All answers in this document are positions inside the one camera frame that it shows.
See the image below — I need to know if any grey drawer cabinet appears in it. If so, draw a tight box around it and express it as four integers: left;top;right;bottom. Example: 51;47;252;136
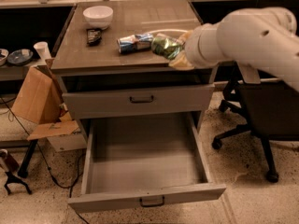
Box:
51;0;216;136

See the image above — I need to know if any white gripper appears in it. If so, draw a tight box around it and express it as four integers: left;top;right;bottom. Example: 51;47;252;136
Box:
169;23;223;71

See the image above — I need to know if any white box under cardboard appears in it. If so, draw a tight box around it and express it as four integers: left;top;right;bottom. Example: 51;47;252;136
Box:
48;131;87;152

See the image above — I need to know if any open grey middle drawer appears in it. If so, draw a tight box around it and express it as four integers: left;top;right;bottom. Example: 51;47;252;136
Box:
68;113;226;213

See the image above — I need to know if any small bowl at left edge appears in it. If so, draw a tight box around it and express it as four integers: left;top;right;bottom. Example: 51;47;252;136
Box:
0;49;8;66

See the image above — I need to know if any black floor cable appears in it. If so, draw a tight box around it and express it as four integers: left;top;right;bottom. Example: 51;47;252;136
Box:
0;95;92;224

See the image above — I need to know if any dark blue plate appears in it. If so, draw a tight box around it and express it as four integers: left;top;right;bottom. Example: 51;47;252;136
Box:
7;49;34;66

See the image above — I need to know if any grey top drawer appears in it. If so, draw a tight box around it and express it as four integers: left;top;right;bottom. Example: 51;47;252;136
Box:
63;84;214;119

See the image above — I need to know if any crushed green can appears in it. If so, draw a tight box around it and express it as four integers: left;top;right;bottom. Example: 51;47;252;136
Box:
151;34;183;60

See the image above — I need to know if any black table leg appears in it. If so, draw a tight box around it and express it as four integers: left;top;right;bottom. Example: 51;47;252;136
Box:
18;140;37;178

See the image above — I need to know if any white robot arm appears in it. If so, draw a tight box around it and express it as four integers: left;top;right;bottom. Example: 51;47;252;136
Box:
169;7;299;91

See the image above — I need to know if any white bowl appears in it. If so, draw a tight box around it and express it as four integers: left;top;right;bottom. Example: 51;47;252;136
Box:
83;6;113;30

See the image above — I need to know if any black office chair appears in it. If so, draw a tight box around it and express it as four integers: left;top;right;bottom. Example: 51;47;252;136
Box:
211;0;299;184

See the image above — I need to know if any small black snack bag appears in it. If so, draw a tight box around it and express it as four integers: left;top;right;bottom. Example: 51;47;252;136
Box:
87;28;102;46

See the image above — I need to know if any brown cardboard box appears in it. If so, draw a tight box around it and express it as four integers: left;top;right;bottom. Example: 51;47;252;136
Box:
11;59;78;140

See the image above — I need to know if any white paper cup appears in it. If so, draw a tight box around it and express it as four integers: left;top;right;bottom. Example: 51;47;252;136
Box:
34;41;51;60

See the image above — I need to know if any black stand with clamp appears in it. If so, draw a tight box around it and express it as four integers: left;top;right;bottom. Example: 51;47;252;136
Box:
0;149;32;195

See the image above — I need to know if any crushed blue white can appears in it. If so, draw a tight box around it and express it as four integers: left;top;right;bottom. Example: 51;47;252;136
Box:
117;33;153;54

